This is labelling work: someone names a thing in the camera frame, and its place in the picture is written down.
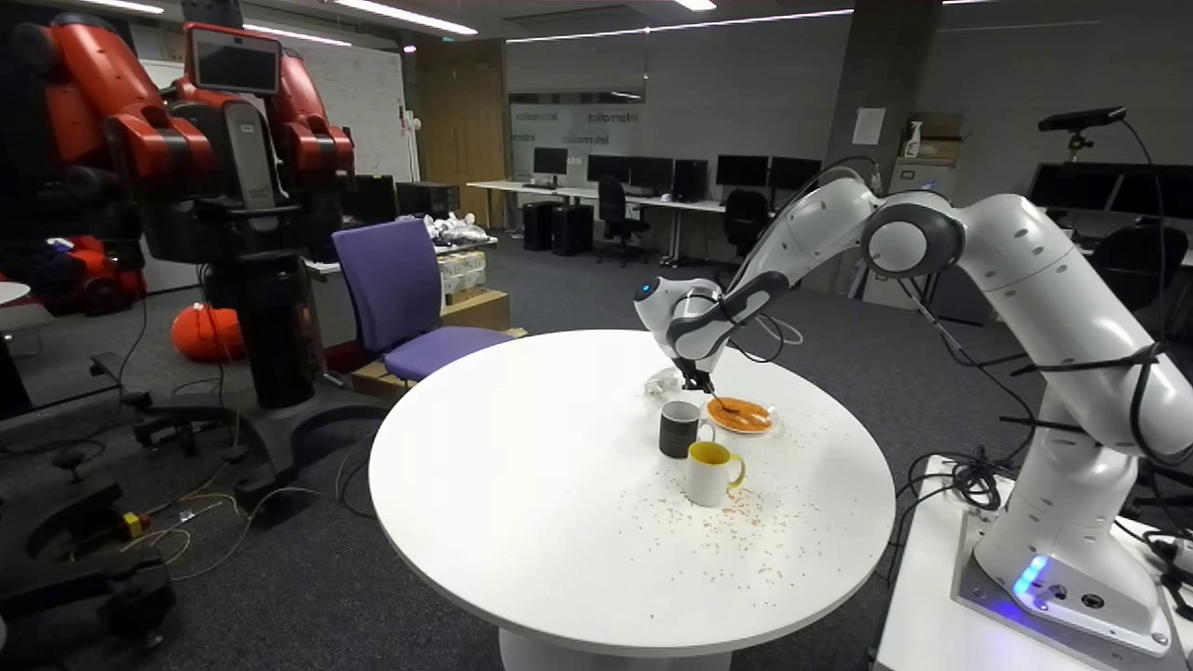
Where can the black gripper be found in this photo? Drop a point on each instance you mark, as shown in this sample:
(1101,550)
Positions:
(695,367)

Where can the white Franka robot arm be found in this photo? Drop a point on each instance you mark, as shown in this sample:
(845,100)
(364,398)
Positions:
(1055,286)

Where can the glass bowl of orange grains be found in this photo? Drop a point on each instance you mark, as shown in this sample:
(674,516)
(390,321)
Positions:
(743,417)

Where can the white mug yellow inside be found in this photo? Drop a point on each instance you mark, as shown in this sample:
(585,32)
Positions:
(709,481)

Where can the scattered orange grains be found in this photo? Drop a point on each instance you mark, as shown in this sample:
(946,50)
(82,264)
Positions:
(748,504)

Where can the black office chair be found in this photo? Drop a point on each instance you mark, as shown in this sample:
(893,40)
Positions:
(1139,255)
(616,210)
(743,210)

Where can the cardboard box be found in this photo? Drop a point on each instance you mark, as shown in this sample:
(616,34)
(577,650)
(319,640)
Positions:
(478,311)

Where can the long white desk row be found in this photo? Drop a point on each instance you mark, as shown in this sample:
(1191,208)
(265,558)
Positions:
(521,189)

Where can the white storage box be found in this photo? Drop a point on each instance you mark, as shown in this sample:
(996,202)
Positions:
(461,268)

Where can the white paper sheet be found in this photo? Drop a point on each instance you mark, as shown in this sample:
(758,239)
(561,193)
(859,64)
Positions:
(869,126)

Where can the purple chair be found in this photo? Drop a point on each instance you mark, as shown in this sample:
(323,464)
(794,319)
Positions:
(393,286)

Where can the white spray bottle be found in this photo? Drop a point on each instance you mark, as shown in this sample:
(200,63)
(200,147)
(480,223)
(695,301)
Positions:
(915,145)

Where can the white robot mounting table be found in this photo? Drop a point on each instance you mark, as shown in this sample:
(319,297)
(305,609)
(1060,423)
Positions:
(932,619)

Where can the wooden door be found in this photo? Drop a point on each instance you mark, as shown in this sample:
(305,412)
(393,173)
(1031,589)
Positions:
(463,126)

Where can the wide black monitor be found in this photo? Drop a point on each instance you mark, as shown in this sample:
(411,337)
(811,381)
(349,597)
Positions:
(1156,189)
(1066,183)

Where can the whiteboard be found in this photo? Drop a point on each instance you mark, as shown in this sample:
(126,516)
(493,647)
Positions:
(366,115)

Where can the ceiling light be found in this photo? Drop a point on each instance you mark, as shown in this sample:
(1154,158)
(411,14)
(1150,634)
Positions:
(411,17)
(298,34)

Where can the orange ball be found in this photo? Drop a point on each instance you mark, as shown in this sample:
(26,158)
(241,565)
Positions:
(205,333)

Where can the red Baxter robot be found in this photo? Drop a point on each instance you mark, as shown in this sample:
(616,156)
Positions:
(123,115)

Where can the black floor base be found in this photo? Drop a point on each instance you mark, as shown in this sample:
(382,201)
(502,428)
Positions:
(74,584)

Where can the black camera on stand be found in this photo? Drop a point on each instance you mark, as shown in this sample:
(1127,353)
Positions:
(1081,121)

